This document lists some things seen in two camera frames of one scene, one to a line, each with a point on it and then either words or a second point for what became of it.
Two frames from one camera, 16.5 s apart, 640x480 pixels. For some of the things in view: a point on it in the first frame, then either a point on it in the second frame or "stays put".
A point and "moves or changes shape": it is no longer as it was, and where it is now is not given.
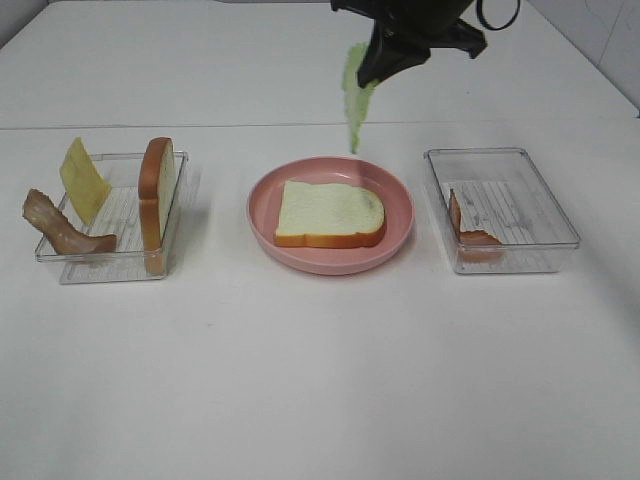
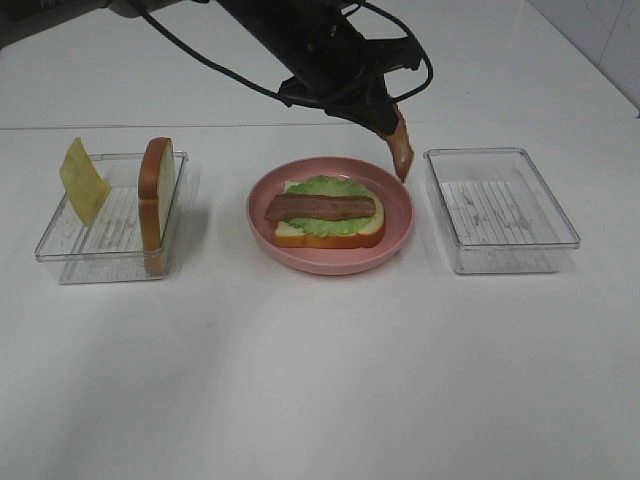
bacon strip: [40, 211] -> [400, 145]
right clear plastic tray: [504, 192] stays put
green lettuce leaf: [355, 95] moves or changes shape
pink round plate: [265, 200] stays put
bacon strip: [473, 246] -> [325, 207]
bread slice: [156, 192] stays put
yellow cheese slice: [85, 184] stays put
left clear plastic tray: [118, 215] stays put
